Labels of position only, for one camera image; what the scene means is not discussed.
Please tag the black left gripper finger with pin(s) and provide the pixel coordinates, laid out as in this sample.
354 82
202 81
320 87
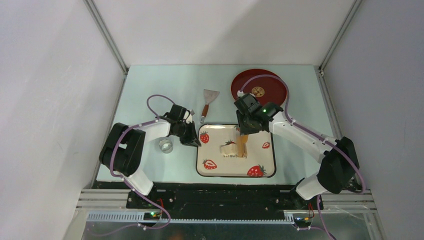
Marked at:
194 139
186 138

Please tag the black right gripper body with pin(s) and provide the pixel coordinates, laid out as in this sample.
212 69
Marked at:
249 119

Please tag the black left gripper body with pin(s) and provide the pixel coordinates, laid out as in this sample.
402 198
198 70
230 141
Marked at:
179 133

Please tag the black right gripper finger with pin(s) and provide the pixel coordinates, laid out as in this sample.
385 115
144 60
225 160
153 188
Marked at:
255 127
242 125

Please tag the wooden dough roller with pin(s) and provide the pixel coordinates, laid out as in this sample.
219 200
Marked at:
241 143

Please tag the white dough piece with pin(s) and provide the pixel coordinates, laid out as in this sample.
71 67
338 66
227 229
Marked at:
229 151

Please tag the strawberry print rectangular tray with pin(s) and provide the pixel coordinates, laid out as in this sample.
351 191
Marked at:
259 163

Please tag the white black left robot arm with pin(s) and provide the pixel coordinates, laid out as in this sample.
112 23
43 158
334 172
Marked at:
122 151

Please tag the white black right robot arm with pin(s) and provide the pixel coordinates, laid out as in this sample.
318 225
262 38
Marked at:
337 157

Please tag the round red lacquer tray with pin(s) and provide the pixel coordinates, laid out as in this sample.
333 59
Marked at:
266 89

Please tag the metal scraper wooden handle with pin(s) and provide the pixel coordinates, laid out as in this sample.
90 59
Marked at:
209 97

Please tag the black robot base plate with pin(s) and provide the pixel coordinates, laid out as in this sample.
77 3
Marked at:
204 201

